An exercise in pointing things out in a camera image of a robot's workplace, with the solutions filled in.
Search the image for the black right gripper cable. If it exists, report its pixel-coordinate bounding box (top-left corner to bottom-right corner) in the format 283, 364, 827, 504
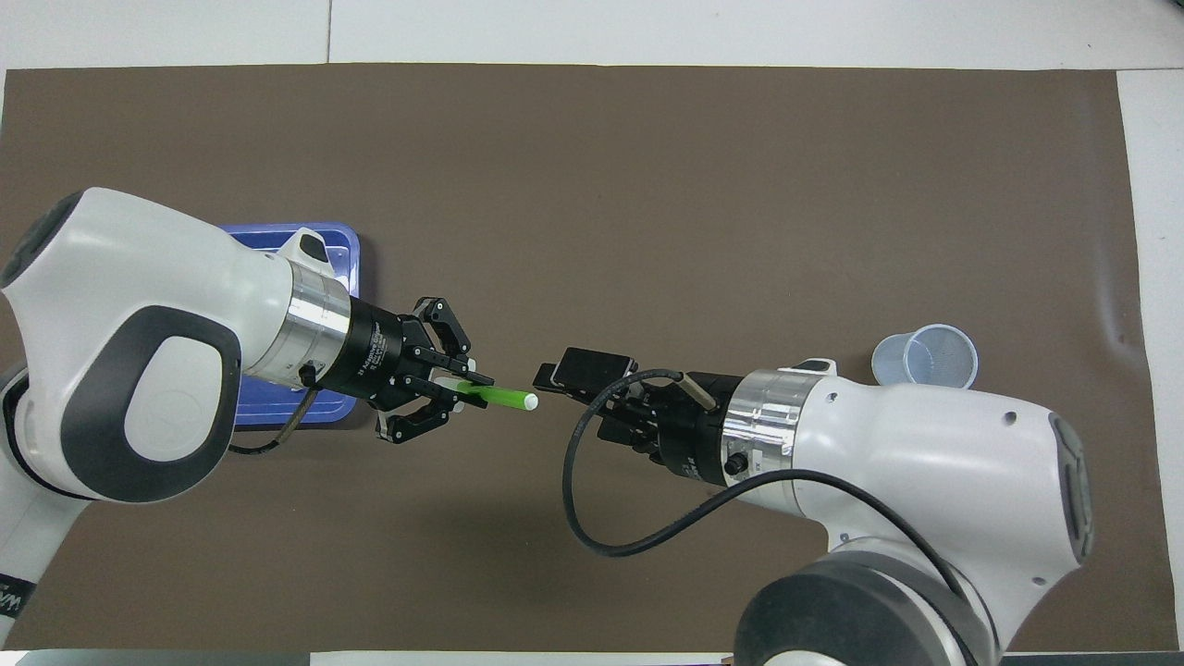
561, 368, 972, 602

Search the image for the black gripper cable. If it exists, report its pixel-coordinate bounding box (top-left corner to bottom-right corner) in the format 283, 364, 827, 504
561, 368, 972, 602
227, 370, 322, 456

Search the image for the translucent plastic cup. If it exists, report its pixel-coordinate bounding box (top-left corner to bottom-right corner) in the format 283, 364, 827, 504
871, 324, 980, 389

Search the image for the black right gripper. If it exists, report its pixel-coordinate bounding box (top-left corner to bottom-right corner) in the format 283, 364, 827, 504
532, 346, 743, 488

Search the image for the brown table mat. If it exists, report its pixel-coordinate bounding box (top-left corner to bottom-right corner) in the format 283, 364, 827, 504
0, 63, 1153, 653

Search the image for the green pen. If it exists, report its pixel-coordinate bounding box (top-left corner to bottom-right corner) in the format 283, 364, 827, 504
435, 377, 539, 413

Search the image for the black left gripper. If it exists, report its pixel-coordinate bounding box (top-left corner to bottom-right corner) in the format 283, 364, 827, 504
344, 295, 497, 446

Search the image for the blue plastic tray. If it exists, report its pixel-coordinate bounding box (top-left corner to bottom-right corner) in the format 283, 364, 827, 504
217, 220, 362, 426

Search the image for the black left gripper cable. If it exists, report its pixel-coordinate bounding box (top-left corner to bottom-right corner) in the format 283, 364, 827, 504
227, 370, 322, 456

